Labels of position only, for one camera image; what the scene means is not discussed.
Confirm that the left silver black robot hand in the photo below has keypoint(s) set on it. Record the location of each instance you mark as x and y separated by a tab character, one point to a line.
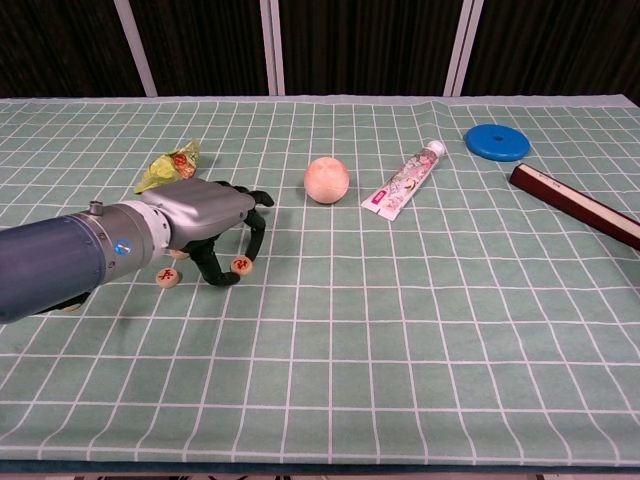
200	205

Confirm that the wooden chess piece red character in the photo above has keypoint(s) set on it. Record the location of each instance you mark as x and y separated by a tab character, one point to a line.
179	254
167	278
242	265

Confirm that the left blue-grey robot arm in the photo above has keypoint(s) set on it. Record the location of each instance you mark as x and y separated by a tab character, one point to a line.
50	260

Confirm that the green yellow snack packet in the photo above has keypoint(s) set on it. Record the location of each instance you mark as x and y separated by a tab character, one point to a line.
172	162

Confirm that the peach coloured ball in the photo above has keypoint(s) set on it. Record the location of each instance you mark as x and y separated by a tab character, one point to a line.
326	181

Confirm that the green white-grid tablecloth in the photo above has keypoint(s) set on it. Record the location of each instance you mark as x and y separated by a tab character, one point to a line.
350	325

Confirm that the floral white toothpaste tube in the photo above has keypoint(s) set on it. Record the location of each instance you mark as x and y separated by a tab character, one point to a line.
405	185

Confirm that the blue round disc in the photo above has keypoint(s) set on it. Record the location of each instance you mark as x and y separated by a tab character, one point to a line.
497	142

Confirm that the dark red long box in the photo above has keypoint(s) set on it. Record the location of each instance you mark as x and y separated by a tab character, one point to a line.
575	202

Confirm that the white partition frame post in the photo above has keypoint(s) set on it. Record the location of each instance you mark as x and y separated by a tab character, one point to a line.
277	50
462	50
135	50

